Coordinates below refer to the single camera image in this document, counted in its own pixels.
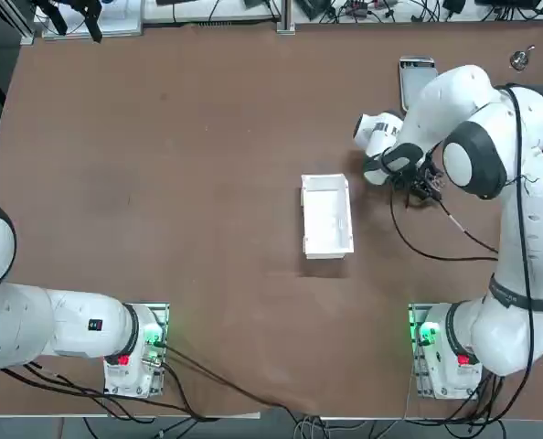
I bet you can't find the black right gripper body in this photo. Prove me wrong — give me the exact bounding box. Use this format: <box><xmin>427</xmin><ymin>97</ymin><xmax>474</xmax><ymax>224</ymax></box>
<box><xmin>407</xmin><ymin>157</ymin><xmax>444</xmax><ymax>203</ymax></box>

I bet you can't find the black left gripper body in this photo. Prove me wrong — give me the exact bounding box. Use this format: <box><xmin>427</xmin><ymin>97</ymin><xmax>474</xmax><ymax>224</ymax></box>
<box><xmin>30</xmin><ymin>0</ymin><xmax>103</xmax><ymax>12</ymax></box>

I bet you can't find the white open box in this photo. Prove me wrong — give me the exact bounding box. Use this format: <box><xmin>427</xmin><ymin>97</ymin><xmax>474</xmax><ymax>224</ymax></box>
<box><xmin>298</xmin><ymin>172</ymin><xmax>356</xmax><ymax>262</ymax></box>

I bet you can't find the silver digital scale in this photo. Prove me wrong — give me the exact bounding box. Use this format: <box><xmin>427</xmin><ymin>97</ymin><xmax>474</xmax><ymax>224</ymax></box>
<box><xmin>398</xmin><ymin>55</ymin><xmax>439</xmax><ymax>113</ymax></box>

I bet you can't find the black power adapter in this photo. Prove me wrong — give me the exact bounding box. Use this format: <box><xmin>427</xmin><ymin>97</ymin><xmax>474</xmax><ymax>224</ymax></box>
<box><xmin>293</xmin><ymin>0</ymin><xmax>337</xmax><ymax>22</ymax></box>

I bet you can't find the aluminium frame rail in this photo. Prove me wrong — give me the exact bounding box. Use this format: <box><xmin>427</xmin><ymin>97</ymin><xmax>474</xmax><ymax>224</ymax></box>
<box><xmin>0</xmin><ymin>0</ymin><xmax>37</xmax><ymax>46</ymax></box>

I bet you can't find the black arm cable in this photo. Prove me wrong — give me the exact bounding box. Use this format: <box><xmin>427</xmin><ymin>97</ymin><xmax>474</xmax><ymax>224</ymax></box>
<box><xmin>388</xmin><ymin>182</ymin><xmax>501</xmax><ymax>263</ymax></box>
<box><xmin>504</xmin><ymin>83</ymin><xmax>539</xmax><ymax>381</ymax></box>

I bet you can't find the black cable with grey sleeve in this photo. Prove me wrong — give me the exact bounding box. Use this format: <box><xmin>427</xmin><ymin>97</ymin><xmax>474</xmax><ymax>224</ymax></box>
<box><xmin>435</xmin><ymin>199</ymin><xmax>501</xmax><ymax>255</ymax></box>

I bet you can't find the aluminium frame post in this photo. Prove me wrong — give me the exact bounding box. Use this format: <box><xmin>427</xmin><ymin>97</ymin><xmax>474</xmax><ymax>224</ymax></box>
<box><xmin>275</xmin><ymin>0</ymin><xmax>298</xmax><ymax>34</ymax></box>

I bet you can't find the black floor cable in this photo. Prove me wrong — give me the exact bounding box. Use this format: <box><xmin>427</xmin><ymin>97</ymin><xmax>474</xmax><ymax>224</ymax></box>
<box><xmin>435</xmin><ymin>365</ymin><xmax>538</xmax><ymax>427</ymax></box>
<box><xmin>0</xmin><ymin>359</ymin><xmax>220</xmax><ymax>423</ymax></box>
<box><xmin>159</xmin><ymin>342</ymin><xmax>312</xmax><ymax>420</ymax></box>

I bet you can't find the white cable bundle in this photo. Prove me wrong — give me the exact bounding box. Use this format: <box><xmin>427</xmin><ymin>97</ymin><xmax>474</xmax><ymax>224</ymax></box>
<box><xmin>293</xmin><ymin>412</ymin><xmax>330</xmax><ymax>439</ymax></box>

